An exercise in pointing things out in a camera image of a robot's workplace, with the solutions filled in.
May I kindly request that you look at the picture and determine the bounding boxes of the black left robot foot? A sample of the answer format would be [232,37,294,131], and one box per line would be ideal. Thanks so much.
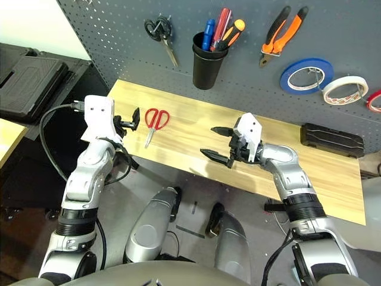
[169,186,183,223]

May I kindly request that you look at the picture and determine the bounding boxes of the small black tool case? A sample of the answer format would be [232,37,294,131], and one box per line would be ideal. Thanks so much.
[300,122,366,158]

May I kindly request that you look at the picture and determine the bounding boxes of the light wooden side table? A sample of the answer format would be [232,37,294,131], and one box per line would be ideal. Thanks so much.
[0,118,28,169]

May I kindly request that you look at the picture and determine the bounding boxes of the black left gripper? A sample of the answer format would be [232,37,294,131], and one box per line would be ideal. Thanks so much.
[113,106,141,139]

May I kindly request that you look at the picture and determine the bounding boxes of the blue tape roll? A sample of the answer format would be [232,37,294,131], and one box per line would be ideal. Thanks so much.
[279,57,334,96]

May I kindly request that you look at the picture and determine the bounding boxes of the silver robot leg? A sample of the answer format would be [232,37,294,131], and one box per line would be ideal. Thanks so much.
[123,187,179,265]
[214,211,252,284]

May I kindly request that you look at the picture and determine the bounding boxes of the black floor cable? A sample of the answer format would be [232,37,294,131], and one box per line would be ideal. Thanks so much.
[166,231,181,257]

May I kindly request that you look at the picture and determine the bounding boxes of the black cup holder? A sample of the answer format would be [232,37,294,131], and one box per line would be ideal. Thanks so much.
[192,31,229,90]

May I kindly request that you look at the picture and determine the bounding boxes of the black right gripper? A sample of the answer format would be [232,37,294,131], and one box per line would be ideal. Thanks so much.
[199,126,260,168]

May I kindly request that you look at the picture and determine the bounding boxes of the silver left robot leg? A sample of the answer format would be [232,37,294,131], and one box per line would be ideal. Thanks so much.
[123,187,179,265]

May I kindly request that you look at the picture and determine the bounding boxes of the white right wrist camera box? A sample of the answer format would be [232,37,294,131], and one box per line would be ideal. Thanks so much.
[233,112,263,163]

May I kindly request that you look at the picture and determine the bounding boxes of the silver scissors peg hook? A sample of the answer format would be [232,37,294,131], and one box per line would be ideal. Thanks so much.
[157,13,173,33]

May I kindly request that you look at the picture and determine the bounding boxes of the red handled screwdriver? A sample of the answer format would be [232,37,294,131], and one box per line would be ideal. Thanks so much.
[210,8,232,52]

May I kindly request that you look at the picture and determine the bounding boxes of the silver right robot leg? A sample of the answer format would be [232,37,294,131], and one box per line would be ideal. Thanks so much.
[214,211,252,284]

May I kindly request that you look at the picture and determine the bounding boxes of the large black equipment case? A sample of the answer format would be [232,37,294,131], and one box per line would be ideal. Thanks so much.
[0,42,93,123]

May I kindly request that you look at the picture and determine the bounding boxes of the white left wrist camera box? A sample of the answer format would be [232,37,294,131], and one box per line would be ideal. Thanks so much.
[80,95,123,143]

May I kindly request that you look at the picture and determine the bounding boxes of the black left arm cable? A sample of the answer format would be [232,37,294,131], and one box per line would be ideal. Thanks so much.
[39,101,133,185]

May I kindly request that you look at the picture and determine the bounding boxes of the black orange screwdriver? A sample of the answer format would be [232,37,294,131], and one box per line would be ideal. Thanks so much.
[218,19,246,51]

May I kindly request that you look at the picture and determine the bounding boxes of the black right robot foot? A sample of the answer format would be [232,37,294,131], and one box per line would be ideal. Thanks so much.
[207,202,226,238]

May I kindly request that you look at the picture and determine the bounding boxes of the white rounded machine shell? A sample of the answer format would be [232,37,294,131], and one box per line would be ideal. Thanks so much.
[327,175,381,253]

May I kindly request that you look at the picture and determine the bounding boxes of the white tape roll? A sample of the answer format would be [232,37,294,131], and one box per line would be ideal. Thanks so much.
[322,76,369,107]

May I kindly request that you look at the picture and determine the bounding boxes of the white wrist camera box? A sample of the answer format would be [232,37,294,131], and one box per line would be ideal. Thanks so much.
[233,112,263,163]
[80,95,123,143]

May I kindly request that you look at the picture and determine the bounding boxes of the orange black pliers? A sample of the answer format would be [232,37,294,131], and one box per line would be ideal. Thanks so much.
[258,5,310,69]

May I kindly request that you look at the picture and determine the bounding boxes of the black handled scissors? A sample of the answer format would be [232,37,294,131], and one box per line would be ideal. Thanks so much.
[144,14,179,68]

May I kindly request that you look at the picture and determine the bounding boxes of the grey robot torso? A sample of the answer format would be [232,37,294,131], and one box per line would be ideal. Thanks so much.
[11,260,381,286]

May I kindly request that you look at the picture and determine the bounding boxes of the black robot foot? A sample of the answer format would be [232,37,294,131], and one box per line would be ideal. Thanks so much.
[169,186,183,223]
[207,202,226,238]

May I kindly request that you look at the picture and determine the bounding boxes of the blue handled screwdriver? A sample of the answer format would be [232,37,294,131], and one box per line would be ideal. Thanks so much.
[202,18,216,51]

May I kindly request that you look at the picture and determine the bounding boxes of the dark grey pegboard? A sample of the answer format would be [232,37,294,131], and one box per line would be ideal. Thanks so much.
[56,0,381,154]

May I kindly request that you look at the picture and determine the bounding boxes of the red handled scissors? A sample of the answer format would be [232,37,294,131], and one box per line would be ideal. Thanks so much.
[144,107,170,149]

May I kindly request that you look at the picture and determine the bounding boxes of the red tape roll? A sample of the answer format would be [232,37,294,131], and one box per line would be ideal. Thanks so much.
[366,91,381,113]

